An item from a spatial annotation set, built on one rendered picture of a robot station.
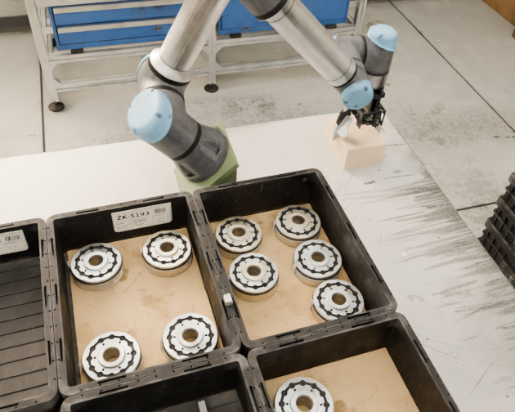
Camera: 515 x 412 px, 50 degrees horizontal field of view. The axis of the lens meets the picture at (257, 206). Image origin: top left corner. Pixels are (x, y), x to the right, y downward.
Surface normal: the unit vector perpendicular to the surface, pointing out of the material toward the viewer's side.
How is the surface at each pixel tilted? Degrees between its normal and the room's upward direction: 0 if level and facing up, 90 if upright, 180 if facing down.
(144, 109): 43
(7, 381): 0
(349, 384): 0
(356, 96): 97
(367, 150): 90
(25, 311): 0
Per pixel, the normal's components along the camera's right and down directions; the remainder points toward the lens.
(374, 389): 0.05, -0.69
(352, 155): 0.28, 0.70
